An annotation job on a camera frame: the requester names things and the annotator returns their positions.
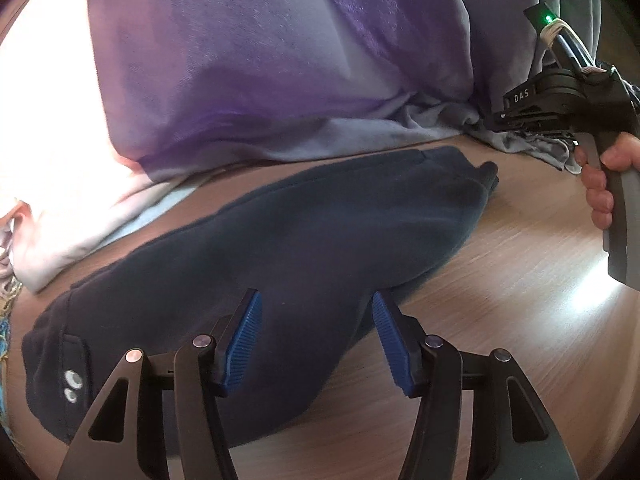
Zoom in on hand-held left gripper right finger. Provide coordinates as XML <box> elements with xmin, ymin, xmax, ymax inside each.
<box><xmin>371</xmin><ymin>291</ymin><xmax>581</xmax><ymax>480</ymax></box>

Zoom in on person's right hand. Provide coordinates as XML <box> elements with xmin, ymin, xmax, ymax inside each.
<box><xmin>573</xmin><ymin>131</ymin><xmax>640</xmax><ymax>231</ymax></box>

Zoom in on grey cloth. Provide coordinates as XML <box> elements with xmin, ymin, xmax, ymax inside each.
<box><xmin>320</xmin><ymin>0</ymin><xmax>608</xmax><ymax>175</ymax></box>

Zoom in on white cloth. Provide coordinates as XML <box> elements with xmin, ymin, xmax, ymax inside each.
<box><xmin>0</xmin><ymin>0</ymin><xmax>193</xmax><ymax>294</ymax></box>

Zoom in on colourful patterned cloth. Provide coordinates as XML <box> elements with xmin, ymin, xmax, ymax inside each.
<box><xmin>0</xmin><ymin>200</ymin><xmax>23</xmax><ymax>441</ymax></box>

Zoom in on purple cloth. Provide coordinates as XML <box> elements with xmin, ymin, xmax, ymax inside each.
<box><xmin>82</xmin><ymin>0</ymin><xmax>481</xmax><ymax>173</ymax></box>

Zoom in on dark navy pants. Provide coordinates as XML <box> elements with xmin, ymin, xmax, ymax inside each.
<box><xmin>21</xmin><ymin>146</ymin><xmax>499</xmax><ymax>457</ymax></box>

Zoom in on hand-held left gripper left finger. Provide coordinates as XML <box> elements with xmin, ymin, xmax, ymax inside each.
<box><xmin>56</xmin><ymin>288</ymin><xmax>263</xmax><ymax>480</ymax></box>

